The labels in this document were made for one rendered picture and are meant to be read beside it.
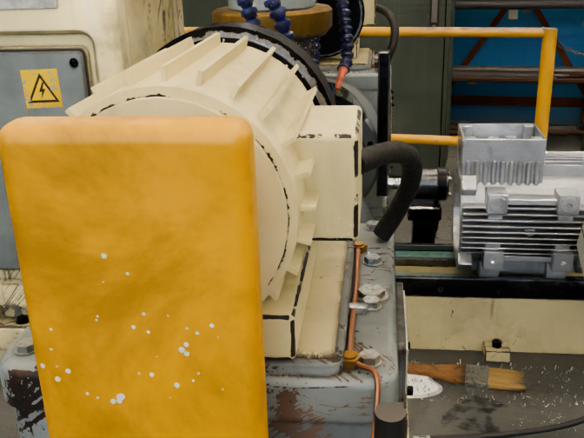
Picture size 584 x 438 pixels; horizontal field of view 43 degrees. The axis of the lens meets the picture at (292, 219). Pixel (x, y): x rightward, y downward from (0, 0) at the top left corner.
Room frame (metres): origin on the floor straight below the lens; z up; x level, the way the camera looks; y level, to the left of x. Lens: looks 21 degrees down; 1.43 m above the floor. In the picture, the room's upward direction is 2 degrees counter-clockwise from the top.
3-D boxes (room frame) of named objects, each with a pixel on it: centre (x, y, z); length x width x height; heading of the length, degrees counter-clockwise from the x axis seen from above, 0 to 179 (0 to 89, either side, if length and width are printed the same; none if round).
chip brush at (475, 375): (0.97, -0.24, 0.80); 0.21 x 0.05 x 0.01; 75
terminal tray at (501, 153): (1.11, -0.32, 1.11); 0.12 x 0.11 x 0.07; 82
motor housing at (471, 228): (1.10, -0.36, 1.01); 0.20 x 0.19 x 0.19; 82
